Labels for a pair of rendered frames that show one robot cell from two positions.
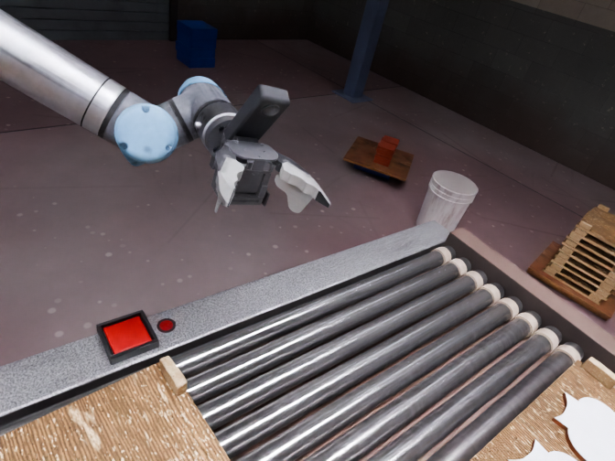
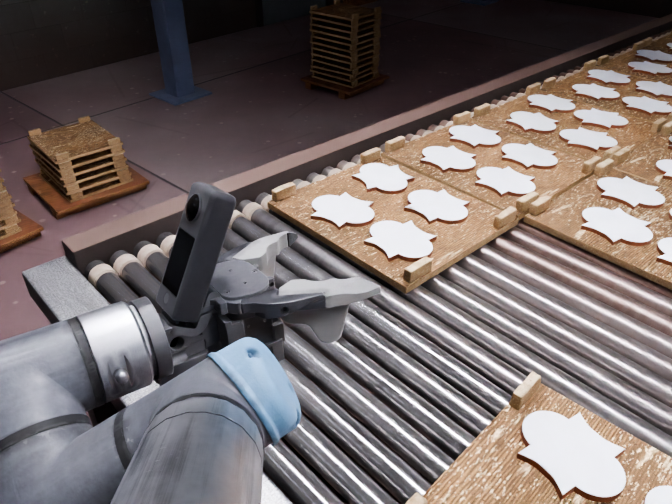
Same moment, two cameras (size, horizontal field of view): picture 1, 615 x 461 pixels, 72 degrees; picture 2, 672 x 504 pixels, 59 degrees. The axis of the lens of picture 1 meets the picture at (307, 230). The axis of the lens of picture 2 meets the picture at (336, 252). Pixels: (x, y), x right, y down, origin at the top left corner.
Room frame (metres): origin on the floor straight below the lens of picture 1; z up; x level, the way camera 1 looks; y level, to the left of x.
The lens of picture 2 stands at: (0.42, 0.52, 1.58)
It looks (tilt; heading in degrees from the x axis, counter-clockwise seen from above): 35 degrees down; 273
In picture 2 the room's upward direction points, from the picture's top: straight up
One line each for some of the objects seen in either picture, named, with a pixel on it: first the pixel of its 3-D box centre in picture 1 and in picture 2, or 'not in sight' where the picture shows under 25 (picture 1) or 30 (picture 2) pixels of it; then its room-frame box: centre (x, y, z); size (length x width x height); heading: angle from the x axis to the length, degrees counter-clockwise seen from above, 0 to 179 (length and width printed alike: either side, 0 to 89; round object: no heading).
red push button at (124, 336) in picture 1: (127, 336); not in sight; (0.43, 0.24, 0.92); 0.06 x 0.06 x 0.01; 45
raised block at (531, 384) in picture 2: not in sight; (525, 390); (0.19, -0.06, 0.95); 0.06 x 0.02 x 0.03; 49
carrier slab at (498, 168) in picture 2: not in sight; (489, 157); (0.11, -0.83, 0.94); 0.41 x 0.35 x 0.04; 134
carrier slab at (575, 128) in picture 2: not in sight; (567, 120); (-0.15, -1.08, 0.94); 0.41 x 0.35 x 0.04; 135
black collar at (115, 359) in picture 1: (127, 336); not in sight; (0.43, 0.24, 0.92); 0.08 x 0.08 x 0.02; 45
